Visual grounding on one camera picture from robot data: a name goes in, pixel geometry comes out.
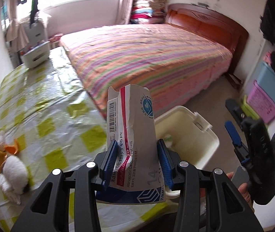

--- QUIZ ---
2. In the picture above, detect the blue storage box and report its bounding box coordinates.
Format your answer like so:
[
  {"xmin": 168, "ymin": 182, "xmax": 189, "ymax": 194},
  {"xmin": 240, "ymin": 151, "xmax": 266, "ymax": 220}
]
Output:
[{"xmin": 255, "ymin": 61, "xmax": 275, "ymax": 108}]

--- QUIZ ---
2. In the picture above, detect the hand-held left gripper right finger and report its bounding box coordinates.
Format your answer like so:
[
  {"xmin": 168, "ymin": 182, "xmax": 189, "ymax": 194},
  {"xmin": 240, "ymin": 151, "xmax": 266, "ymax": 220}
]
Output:
[{"xmin": 157, "ymin": 139, "xmax": 265, "ymax": 232}]

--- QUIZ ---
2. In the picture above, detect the white appliance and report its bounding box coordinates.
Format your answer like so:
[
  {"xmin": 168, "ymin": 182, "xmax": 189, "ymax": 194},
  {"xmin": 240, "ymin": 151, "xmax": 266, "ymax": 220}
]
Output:
[{"xmin": 23, "ymin": 13, "xmax": 52, "ymax": 46}]

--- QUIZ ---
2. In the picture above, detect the beige tied curtain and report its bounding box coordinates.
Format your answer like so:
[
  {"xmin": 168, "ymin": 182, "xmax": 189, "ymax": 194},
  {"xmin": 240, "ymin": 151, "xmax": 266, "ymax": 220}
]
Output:
[{"xmin": 4, "ymin": 0, "xmax": 30, "ymax": 51}]

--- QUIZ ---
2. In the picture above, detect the stack of folded quilts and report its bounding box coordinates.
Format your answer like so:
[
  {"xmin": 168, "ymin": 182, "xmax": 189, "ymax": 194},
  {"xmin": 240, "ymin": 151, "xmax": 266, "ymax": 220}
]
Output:
[{"xmin": 130, "ymin": 0, "xmax": 168, "ymax": 25}]

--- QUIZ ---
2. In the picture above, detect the cream plastic bin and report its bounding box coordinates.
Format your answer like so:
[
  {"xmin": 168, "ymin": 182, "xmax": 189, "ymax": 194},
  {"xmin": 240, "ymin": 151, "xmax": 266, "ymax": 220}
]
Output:
[{"xmin": 154, "ymin": 105, "xmax": 220, "ymax": 199}]

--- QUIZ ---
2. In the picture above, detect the pink window curtain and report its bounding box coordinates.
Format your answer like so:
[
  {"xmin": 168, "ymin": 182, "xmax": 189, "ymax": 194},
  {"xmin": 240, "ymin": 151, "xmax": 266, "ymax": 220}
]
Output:
[{"xmin": 120, "ymin": 0, "xmax": 138, "ymax": 25}]

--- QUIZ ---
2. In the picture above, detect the white desk organiser box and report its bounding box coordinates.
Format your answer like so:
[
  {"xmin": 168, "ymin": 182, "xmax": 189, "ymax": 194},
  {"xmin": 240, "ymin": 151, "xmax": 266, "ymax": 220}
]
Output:
[{"xmin": 21, "ymin": 41, "xmax": 51, "ymax": 68}]

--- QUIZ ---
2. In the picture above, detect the white plush duck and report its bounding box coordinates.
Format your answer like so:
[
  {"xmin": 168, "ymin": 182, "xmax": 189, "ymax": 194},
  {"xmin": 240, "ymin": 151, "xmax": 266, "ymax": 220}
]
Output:
[{"xmin": 0, "ymin": 132, "xmax": 30, "ymax": 205}]

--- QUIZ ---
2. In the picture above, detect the person's right hand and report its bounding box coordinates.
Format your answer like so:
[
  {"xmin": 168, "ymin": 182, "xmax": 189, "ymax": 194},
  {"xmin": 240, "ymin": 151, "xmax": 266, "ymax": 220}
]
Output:
[{"xmin": 226, "ymin": 171, "xmax": 255, "ymax": 206}]

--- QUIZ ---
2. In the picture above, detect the green plastic box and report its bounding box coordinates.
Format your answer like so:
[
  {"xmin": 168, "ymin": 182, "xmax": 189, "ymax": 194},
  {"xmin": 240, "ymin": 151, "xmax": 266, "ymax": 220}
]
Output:
[{"xmin": 239, "ymin": 95, "xmax": 257, "ymax": 119}]

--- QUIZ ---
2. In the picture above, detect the bed with striped cover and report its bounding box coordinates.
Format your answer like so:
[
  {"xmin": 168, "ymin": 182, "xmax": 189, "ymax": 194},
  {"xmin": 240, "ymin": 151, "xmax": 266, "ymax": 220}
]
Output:
[{"xmin": 59, "ymin": 23, "xmax": 233, "ymax": 120}]

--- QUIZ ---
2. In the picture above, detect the white and blue medicine box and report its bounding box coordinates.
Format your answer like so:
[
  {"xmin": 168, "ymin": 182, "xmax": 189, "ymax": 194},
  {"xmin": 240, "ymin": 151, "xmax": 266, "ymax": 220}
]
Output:
[{"xmin": 96, "ymin": 84, "xmax": 164, "ymax": 205}]

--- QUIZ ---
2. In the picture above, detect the black hanging garment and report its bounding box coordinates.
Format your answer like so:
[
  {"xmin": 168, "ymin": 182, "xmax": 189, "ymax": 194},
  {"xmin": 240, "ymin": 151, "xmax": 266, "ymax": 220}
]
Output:
[{"xmin": 30, "ymin": 0, "xmax": 40, "ymax": 27}]

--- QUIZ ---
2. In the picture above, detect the wooden bed headboard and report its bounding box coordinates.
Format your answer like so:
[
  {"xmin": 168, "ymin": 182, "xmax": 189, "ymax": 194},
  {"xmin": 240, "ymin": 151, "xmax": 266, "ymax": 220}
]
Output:
[{"xmin": 164, "ymin": 3, "xmax": 249, "ymax": 91}]

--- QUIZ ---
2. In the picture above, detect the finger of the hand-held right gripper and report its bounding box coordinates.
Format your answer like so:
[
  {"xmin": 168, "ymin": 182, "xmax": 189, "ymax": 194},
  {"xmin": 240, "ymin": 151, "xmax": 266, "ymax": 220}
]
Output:
[
  {"xmin": 226, "ymin": 98, "xmax": 249, "ymax": 126},
  {"xmin": 225, "ymin": 121, "xmax": 249, "ymax": 165}
]

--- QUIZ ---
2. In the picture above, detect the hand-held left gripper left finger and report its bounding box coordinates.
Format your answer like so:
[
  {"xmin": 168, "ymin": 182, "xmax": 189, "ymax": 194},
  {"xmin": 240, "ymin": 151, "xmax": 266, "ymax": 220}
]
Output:
[{"xmin": 10, "ymin": 139, "xmax": 119, "ymax": 232}]

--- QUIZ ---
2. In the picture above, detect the pink plastic basket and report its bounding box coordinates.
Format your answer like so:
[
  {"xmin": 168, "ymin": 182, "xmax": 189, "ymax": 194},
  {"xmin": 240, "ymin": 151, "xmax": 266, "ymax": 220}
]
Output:
[{"xmin": 246, "ymin": 80, "xmax": 275, "ymax": 124}]

